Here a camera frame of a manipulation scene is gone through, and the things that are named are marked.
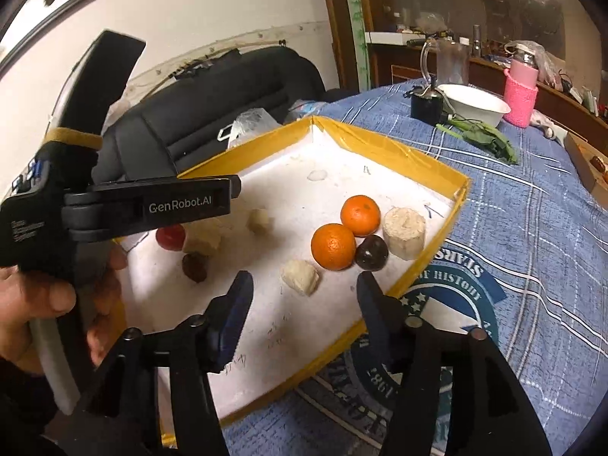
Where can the dark purple plum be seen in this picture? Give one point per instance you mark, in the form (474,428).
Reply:
(372,252)

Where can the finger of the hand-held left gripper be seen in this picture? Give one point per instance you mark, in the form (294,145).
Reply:
(190,209)
(190,184)

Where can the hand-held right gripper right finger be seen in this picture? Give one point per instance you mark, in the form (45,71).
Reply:
(375,313)

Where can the person's left hand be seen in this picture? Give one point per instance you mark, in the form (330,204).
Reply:
(28,299)

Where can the large beige sugarcane cylinder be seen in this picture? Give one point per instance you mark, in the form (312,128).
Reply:
(403,232)

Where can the green leafy vegetable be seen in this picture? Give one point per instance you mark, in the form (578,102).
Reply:
(484,135)

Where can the small beige cake piece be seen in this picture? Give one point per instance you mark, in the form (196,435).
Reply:
(299,278)

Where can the glass pitcher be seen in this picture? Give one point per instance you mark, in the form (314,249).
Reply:
(449,59)

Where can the red brown date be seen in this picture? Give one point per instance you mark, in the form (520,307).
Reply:
(194,267)

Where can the white enamel bowl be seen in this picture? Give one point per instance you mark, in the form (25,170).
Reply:
(475,102)

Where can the small black container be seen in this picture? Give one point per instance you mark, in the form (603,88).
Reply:
(425,107)

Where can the black chair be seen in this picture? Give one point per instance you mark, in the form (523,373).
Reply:
(213,99)

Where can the flat cardboard tray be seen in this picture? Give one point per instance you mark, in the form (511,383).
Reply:
(586,161)

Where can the yellow box with white lining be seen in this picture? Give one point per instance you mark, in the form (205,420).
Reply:
(389,152)

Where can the brown fruit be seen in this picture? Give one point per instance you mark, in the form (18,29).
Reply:
(600,164)

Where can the white cloth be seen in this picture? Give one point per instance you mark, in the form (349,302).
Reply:
(546,124)

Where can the wooden sideboard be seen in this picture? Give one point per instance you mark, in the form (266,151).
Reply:
(560,97)

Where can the orange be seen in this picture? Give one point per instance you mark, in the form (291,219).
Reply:
(360,215)
(333,246)

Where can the pink bottle in knitted sleeve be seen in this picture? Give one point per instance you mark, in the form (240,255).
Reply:
(521,95)

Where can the clear plastic bag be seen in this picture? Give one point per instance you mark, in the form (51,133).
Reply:
(251,126)

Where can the red cherry tomato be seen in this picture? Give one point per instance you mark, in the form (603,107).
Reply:
(171,238)

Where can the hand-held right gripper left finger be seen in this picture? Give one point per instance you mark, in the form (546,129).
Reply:
(235,313)

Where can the small white lump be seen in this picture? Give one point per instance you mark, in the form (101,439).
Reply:
(317,175)

